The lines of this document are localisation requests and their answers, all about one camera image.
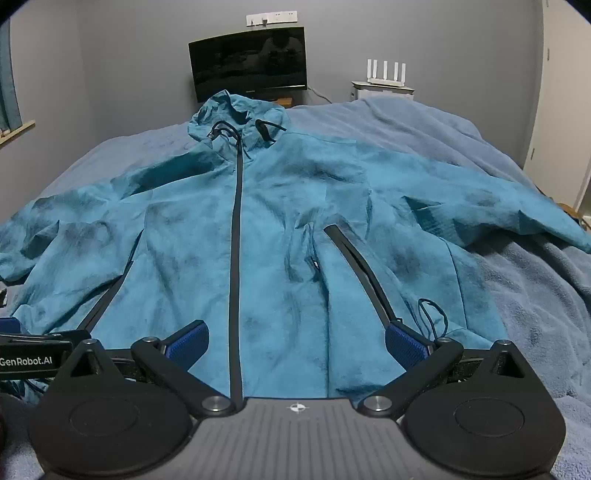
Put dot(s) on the white router with antennas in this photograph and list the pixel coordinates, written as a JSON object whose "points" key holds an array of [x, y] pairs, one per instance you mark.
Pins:
{"points": [[387, 74]]}

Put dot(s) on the teal hooded jacket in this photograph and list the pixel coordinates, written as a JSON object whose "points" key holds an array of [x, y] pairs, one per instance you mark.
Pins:
{"points": [[277, 230]]}

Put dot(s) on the wooden monitor stand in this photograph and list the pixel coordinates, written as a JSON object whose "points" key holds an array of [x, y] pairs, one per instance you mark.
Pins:
{"points": [[282, 101]]}

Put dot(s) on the white door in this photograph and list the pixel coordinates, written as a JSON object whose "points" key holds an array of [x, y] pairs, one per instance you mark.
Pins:
{"points": [[563, 92]]}

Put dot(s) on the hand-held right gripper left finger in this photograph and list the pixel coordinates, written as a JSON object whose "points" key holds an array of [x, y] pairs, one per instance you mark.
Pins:
{"points": [[187, 344]]}

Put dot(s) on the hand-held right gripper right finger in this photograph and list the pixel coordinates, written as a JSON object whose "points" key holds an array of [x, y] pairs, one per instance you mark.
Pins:
{"points": [[404, 344]]}

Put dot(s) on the black monitor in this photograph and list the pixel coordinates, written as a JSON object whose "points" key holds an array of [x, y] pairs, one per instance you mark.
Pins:
{"points": [[249, 60]]}

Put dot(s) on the white cabinet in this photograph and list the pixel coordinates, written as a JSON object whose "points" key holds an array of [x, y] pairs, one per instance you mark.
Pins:
{"points": [[383, 91]]}

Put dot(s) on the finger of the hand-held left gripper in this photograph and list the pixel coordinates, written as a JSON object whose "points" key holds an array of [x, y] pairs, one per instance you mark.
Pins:
{"points": [[9, 324]]}

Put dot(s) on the teal curtain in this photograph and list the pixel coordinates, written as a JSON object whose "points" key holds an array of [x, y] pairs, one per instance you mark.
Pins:
{"points": [[8, 83]]}

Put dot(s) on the white wall socket strip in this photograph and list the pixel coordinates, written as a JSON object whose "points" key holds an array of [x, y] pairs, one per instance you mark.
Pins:
{"points": [[272, 19]]}

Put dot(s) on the wooden window sill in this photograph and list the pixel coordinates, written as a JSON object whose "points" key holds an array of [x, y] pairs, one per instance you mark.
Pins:
{"points": [[18, 130]]}

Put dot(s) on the blue fleece blanket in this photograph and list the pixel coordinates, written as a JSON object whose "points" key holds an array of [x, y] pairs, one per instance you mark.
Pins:
{"points": [[531, 300]]}

